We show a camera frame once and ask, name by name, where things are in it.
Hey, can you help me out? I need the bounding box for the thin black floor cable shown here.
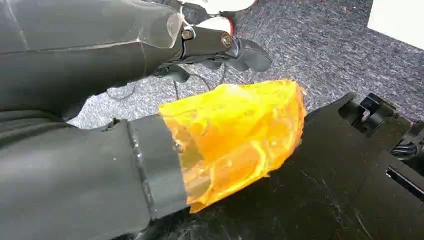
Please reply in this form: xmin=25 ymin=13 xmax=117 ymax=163
xmin=105 ymin=71 xmax=229 ymax=101

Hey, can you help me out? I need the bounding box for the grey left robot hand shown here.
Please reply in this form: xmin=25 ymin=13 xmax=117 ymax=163
xmin=0 ymin=0 xmax=307 ymax=240

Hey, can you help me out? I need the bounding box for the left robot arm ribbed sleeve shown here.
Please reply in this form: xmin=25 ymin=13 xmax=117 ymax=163
xmin=0 ymin=105 xmax=69 ymax=148

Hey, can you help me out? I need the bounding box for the white and red object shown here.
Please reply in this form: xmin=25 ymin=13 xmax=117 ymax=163
xmin=177 ymin=0 xmax=259 ymax=37

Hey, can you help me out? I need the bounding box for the white board panel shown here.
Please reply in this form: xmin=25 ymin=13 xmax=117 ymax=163
xmin=366 ymin=0 xmax=424 ymax=51

